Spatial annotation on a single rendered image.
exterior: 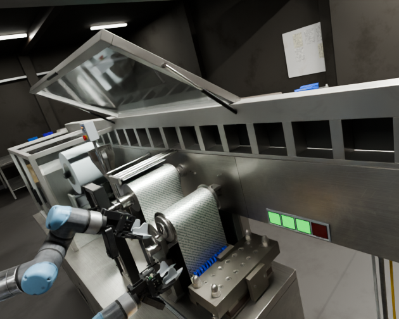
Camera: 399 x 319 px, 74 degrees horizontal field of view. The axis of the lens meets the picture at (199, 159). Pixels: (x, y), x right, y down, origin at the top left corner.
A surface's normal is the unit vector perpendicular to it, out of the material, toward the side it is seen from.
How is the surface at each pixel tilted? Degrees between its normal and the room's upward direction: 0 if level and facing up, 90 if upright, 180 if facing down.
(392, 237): 90
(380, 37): 90
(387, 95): 90
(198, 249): 90
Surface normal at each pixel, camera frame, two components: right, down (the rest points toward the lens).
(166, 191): 0.66, 0.10
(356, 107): -0.72, 0.40
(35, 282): 0.23, 0.25
